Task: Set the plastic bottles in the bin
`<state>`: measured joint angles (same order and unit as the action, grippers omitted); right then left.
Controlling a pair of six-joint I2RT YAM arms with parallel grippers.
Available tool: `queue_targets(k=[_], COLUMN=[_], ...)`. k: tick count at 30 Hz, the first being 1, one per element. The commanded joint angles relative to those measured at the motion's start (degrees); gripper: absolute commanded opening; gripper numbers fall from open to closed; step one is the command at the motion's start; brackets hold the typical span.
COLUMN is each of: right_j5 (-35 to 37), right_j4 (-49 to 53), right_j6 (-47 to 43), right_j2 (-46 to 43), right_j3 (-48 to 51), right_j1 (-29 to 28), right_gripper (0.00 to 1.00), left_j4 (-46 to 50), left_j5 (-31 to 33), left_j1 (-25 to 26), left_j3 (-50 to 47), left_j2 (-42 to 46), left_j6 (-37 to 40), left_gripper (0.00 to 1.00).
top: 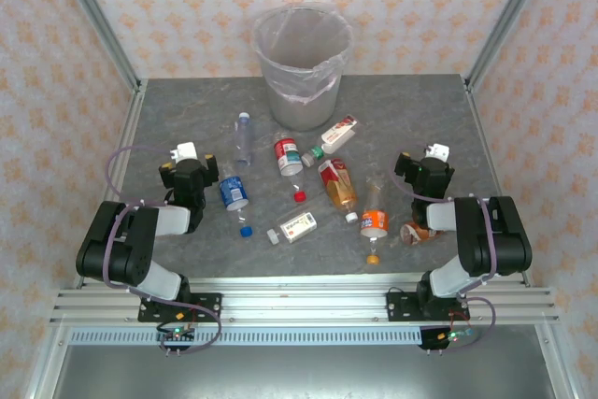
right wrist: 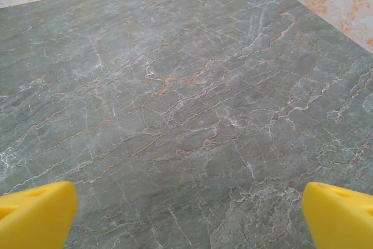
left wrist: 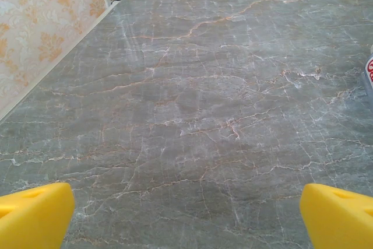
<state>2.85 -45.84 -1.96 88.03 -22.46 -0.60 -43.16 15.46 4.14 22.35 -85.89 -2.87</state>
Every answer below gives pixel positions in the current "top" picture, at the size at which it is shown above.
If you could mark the blue label plastic bottle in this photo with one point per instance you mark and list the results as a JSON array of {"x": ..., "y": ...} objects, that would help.
[{"x": 233, "y": 191}]

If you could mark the clear bottle with blue cap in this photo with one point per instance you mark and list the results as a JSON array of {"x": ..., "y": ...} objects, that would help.
[{"x": 244, "y": 142}]

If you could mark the brown label plastic bottle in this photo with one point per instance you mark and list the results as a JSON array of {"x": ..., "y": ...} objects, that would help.
[{"x": 413, "y": 233}]

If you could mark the orange label plastic bottle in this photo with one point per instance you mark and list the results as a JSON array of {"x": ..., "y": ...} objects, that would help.
[{"x": 374, "y": 221}]

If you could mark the amber tea bottle red label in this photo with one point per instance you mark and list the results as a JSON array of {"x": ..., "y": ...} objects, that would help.
[{"x": 338, "y": 181}]

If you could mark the white bottle with green cap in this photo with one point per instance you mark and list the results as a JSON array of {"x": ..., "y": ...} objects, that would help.
[{"x": 338, "y": 132}]

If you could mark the red label plastic bottle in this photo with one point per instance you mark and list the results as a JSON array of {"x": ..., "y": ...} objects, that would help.
[{"x": 286, "y": 151}]

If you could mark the small white label bottle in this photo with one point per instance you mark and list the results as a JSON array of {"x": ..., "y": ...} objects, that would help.
[{"x": 299, "y": 226}]

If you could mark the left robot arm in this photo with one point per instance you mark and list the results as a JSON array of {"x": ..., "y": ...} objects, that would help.
[{"x": 117, "y": 249}]

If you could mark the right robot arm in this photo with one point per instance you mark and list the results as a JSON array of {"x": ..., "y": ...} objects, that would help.
[{"x": 495, "y": 240}]

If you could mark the grey mesh waste bin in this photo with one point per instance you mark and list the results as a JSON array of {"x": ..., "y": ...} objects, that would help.
[{"x": 303, "y": 114}]

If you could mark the clear plastic bin liner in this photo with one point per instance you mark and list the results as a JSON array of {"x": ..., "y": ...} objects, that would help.
[{"x": 303, "y": 44}]

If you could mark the grey metal lower panel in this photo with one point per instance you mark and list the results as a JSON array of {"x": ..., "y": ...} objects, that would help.
[{"x": 299, "y": 373}]

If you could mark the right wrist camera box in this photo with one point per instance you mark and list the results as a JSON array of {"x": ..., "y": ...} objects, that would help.
[{"x": 437, "y": 151}]

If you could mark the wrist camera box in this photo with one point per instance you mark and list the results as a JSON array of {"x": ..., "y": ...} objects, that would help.
[
  {"x": 186, "y": 151},
  {"x": 437, "y": 151}
]

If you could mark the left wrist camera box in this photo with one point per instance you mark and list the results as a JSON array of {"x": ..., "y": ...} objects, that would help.
[{"x": 186, "y": 151}]

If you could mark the aluminium table side rail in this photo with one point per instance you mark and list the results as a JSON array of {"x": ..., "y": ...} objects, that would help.
[
  {"x": 486, "y": 161},
  {"x": 126, "y": 137}
]

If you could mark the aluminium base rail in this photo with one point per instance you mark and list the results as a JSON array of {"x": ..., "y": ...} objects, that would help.
[{"x": 303, "y": 301}]

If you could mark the aluminium frame post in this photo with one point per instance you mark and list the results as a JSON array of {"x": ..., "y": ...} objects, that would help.
[
  {"x": 98, "y": 20},
  {"x": 509, "y": 20}
]

